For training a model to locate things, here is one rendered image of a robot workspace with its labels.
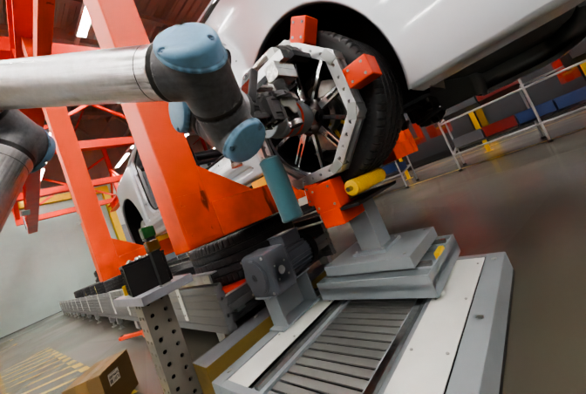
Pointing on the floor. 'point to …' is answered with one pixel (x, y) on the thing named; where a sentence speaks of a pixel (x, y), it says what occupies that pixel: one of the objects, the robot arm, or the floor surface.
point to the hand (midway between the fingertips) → (290, 100)
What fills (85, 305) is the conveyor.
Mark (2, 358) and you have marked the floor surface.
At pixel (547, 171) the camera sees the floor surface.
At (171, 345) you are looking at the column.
